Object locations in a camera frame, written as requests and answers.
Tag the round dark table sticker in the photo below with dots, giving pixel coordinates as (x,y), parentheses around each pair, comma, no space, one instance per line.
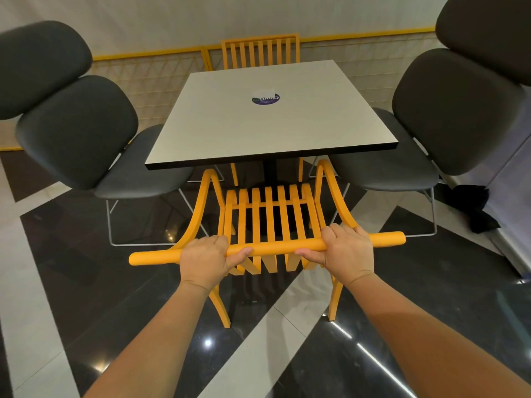
(265,98)

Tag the person's right hand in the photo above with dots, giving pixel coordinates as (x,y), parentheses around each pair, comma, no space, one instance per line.
(346,256)

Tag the person's right thumb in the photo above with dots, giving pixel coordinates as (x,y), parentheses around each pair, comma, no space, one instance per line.
(310,256)

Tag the person's right forearm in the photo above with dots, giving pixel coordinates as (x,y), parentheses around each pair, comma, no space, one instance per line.
(427,339)

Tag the black padded lounge chair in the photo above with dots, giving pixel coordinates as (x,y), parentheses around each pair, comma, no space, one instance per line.
(452,107)
(79,132)

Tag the person's left thumb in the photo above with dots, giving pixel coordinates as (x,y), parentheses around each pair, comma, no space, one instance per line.
(239,257)

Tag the person's left hand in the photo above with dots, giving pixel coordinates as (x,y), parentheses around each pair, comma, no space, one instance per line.
(203,261)

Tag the person's left forearm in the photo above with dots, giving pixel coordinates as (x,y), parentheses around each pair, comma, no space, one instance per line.
(153,348)

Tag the square grey table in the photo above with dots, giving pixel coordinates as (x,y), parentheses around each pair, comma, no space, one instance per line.
(269,116)

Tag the black cloth bag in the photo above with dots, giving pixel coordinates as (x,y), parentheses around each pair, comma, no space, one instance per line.
(473,205)

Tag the yellow slatted wooden chair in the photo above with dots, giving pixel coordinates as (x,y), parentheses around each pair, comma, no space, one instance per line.
(260,51)

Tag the yellow slatted wooden armchair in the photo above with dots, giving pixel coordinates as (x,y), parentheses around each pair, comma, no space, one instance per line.
(269,219)

